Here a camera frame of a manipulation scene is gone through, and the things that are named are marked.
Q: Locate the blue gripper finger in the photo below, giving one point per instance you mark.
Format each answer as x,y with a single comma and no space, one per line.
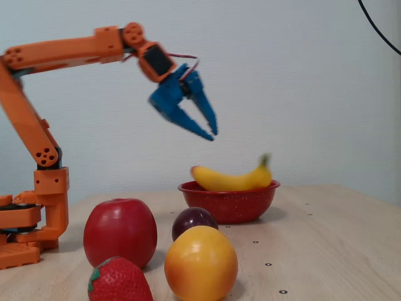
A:
203,103
192,123

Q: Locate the blue gripper body with motor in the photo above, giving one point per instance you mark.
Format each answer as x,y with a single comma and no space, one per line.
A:
171,94

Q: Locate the yellow toy banana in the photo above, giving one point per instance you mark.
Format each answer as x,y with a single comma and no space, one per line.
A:
228,182

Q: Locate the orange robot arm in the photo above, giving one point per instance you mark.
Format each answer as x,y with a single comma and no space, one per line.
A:
62,50

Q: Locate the red speckled bowl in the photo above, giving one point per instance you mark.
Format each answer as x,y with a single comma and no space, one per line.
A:
228,207

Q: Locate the dark purple toy plum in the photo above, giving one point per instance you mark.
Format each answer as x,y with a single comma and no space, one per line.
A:
191,219

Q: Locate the red toy apple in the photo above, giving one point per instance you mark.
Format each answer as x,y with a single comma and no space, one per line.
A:
120,232

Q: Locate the toy orange fruit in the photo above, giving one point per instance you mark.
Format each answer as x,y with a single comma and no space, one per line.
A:
200,265

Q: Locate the red toy strawberry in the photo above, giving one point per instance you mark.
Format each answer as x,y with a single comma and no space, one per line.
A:
120,280

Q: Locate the orange robot base plate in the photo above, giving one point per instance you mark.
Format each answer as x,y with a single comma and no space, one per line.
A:
18,254

